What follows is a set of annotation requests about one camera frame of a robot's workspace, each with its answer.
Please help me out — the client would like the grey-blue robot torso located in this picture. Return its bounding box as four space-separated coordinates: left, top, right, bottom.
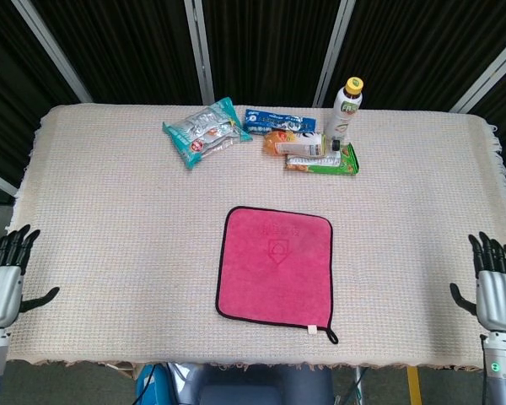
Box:
168 362 335 405

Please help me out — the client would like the teal and silver snack bag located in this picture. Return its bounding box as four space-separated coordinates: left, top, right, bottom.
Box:
162 96 254 170

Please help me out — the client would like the orange label bottle black cap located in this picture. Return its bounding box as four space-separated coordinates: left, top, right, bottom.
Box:
262 129 342 158

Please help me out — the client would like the green snack package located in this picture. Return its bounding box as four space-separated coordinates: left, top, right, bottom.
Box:
283 142 359 176

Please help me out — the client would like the metal table leg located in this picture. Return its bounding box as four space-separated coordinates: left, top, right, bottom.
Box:
341 366 369 405

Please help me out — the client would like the beige woven tablecloth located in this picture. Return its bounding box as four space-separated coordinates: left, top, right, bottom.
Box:
0 103 506 372

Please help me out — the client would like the blue plastic object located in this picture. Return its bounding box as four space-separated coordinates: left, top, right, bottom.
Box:
134 363 174 405

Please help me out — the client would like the white drink bottle yellow cap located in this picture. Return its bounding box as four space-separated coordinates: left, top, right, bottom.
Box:
323 76 365 141

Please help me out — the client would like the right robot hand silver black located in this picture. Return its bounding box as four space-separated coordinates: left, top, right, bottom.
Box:
449 231 506 335

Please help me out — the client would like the pink black-edged cloth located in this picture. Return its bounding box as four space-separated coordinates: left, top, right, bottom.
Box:
214 205 340 345

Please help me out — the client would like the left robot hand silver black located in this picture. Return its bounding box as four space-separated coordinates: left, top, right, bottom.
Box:
0 224 62 329

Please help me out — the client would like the blue cookie package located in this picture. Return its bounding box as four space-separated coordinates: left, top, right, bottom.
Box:
242 108 318 136

